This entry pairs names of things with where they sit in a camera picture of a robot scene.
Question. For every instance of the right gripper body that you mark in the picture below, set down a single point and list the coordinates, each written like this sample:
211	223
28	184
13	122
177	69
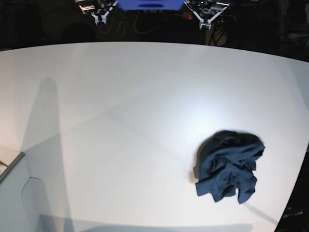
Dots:
99	9

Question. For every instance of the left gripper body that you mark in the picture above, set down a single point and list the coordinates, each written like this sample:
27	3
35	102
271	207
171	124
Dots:
206	10

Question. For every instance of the dark blue t-shirt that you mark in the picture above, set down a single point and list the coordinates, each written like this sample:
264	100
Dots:
226	163

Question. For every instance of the black power strip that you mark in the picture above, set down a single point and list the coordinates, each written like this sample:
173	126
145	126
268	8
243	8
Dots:
189	16

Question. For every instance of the blue plastic box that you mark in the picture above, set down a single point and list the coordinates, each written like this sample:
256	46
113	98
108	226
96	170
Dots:
136	5

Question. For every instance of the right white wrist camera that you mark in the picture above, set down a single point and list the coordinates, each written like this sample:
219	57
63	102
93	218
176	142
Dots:
99	19

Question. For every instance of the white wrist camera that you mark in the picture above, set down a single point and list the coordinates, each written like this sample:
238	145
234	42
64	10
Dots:
204	25
99	19

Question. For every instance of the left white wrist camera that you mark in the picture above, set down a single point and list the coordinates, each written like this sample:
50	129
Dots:
204	25

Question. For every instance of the grey metal frame edge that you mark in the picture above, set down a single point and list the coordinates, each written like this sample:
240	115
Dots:
9	167

